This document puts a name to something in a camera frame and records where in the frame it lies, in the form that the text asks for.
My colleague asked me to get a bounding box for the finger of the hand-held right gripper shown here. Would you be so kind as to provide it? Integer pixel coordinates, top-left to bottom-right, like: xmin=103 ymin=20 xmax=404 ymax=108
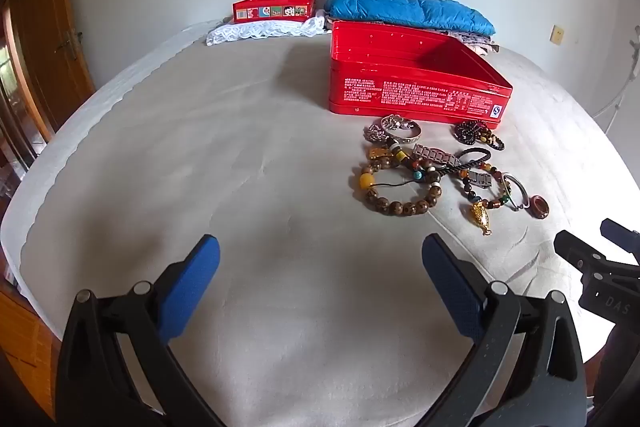
xmin=554 ymin=229 xmax=609 ymax=274
xmin=601 ymin=218 xmax=640 ymax=256

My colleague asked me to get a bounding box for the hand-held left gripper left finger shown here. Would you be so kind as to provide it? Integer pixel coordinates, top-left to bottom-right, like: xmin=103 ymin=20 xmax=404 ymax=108
xmin=55 ymin=234 xmax=227 ymax=427

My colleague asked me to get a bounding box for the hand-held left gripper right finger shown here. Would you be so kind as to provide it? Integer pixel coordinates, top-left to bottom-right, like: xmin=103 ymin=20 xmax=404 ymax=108
xmin=414 ymin=233 xmax=587 ymax=427

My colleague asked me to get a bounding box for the golden fish pendant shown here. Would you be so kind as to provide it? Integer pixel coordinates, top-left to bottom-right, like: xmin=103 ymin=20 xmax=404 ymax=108
xmin=469 ymin=201 xmax=494 ymax=237

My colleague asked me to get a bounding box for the thin silver ring bangle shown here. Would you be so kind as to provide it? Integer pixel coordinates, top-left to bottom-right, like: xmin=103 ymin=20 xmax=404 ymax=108
xmin=501 ymin=174 xmax=529 ymax=211

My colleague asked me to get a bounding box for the multicoloured bead bracelet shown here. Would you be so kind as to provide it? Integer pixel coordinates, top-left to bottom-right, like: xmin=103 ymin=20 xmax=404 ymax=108
xmin=459 ymin=161 xmax=512 ymax=210

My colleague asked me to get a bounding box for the brown wooden bead bracelet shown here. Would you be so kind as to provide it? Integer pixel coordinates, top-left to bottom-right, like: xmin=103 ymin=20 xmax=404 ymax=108
xmin=359 ymin=157 xmax=444 ymax=218

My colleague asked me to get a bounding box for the silver metal watch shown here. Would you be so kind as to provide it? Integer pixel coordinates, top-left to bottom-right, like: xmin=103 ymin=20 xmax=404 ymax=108
xmin=411 ymin=144 xmax=496 ymax=190

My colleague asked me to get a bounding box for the dark bead bracelet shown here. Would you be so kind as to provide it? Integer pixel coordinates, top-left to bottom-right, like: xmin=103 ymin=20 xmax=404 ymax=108
xmin=454 ymin=120 xmax=506 ymax=152

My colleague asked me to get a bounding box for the wide silver bangle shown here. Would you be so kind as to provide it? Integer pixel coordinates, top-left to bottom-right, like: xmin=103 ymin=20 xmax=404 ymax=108
xmin=384 ymin=117 xmax=422 ymax=146

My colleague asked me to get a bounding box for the large red tin box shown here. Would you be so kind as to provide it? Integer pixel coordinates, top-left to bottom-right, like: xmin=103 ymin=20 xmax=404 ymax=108
xmin=328 ymin=20 xmax=514 ymax=131

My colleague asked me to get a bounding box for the white lace cloth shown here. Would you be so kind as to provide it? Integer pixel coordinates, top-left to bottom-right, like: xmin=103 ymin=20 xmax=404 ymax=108
xmin=206 ymin=16 xmax=326 ymax=46

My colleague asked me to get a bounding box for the blue quilted jacket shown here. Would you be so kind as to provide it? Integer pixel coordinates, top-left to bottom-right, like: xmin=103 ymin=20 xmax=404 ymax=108
xmin=323 ymin=0 xmax=496 ymax=36

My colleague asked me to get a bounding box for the red tin lid with pictures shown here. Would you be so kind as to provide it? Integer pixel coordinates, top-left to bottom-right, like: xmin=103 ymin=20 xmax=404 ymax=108
xmin=232 ymin=0 xmax=317 ymax=24

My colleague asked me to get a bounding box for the wooden wardrobe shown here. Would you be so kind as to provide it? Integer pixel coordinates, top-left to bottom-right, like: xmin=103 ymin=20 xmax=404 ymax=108
xmin=0 ymin=0 xmax=97 ymax=188

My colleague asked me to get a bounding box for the black braided cord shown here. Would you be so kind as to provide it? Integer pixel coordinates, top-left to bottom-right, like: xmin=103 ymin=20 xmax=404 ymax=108
xmin=445 ymin=147 xmax=485 ymax=175

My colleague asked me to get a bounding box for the white cable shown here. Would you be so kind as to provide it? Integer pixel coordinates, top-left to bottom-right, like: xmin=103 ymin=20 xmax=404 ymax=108
xmin=591 ymin=26 xmax=640 ymax=122

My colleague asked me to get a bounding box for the silver rhinestone chain necklace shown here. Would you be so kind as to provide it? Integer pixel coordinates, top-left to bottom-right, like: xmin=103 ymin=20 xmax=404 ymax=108
xmin=367 ymin=115 xmax=403 ymax=144

